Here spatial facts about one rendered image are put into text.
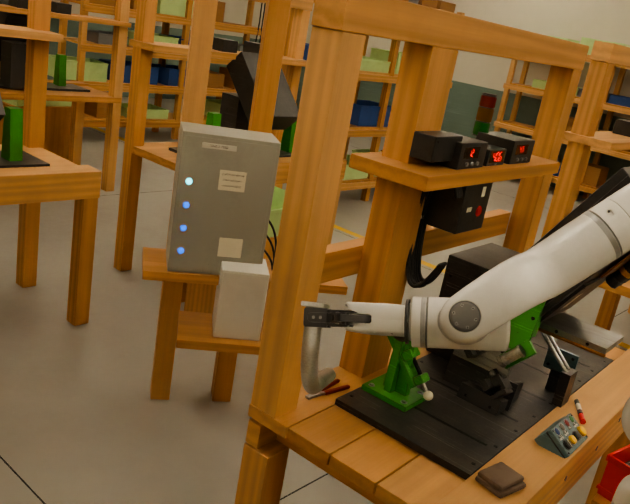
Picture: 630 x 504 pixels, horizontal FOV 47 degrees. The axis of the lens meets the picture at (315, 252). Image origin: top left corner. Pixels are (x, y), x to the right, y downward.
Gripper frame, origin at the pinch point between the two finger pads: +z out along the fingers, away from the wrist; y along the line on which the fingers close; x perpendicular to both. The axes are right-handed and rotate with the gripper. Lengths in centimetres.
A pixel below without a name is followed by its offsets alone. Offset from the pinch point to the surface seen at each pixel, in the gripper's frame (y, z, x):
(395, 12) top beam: -39, -7, -73
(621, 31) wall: -924, -239, -454
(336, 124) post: -36, 5, -45
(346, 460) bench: -56, 3, 32
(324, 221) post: -47, 9, -25
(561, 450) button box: -81, -50, 29
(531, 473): -70, -42, 34
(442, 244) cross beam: -127, -17, -31
